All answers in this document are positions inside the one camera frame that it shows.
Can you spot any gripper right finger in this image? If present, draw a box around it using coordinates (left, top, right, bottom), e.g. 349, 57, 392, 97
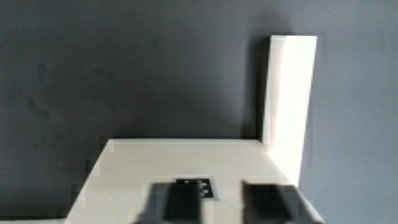
241, 182, 318, 224

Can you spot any white cabinet top block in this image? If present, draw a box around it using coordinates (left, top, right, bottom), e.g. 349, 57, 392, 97
65, 139, 302, 224

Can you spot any white U-shaped obstacle frame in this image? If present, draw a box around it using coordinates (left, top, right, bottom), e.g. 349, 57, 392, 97
261, 35, 318, 185

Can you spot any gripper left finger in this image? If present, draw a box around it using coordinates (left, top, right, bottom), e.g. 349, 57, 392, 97
138, 183, 202, 224

